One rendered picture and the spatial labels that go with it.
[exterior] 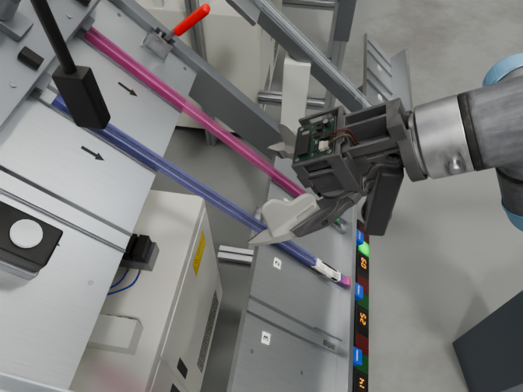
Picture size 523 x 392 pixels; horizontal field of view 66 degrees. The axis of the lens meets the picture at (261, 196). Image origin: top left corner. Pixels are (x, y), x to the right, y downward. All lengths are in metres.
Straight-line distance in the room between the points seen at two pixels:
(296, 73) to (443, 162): 0.60
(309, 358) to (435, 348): 0.94
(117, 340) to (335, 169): 0.51
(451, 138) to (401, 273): 1.22
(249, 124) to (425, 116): 0.36
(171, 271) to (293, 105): 0.49
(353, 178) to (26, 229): 0.30
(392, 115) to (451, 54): 2.23
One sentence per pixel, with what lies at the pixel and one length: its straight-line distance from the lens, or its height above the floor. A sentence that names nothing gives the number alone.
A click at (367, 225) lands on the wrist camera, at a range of 0.49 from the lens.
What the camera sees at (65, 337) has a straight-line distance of 0.42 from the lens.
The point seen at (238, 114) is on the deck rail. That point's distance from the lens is 0.68.
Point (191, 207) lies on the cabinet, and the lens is 0.91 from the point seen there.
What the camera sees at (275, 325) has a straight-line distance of 0.57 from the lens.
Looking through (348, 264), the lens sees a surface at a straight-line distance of 0.72.
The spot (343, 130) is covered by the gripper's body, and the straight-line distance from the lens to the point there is 0.41.
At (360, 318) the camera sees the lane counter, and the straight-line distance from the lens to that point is 0.76.
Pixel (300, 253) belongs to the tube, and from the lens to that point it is 0.62.
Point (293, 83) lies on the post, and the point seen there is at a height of 0.76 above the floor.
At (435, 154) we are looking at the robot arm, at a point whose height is 1.09.
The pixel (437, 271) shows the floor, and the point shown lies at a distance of 1.64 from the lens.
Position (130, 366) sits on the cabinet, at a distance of 0.79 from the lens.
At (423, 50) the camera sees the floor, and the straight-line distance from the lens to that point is 2.60.
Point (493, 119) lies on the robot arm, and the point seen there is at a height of 1.13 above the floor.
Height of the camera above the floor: 1.36
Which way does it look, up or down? 54 degrees down
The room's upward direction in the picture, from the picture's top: straight up
